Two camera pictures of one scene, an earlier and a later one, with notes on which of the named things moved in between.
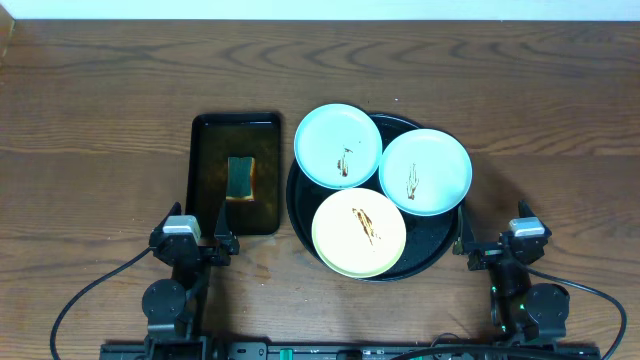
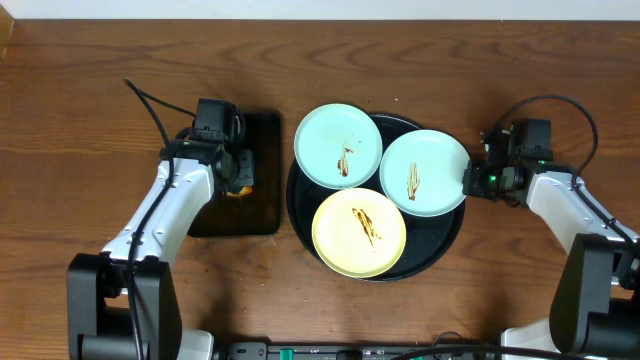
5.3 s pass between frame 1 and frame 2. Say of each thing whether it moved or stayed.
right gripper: moved
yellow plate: stayed
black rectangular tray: stayed
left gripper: moved
